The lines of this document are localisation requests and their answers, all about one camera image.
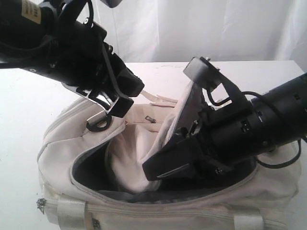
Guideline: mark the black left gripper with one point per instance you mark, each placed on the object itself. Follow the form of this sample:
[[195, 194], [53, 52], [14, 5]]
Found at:
[[82, 67]]

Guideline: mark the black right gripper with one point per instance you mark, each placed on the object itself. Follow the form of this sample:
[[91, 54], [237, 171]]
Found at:
[[207, 139]]

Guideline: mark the cream fabric duffel bag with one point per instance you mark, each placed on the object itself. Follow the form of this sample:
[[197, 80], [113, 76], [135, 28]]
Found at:
[[94, 180]]

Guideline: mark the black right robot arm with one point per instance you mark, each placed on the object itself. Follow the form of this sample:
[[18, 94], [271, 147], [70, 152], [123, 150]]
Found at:
[[282, 113]]

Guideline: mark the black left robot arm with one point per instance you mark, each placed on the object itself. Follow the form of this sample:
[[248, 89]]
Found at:
[[59, 40]]

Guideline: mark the white backdrop curtain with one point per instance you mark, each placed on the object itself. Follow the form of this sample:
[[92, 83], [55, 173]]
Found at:
[[223, 30]]

